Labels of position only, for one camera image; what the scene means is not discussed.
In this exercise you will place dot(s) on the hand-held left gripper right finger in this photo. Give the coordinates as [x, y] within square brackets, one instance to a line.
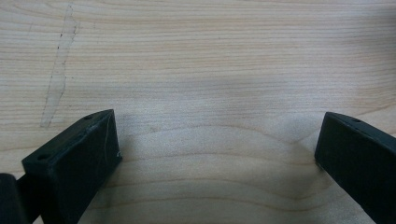
[358, 155]

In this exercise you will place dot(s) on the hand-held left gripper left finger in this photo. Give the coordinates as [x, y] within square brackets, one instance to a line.
[77, 161]

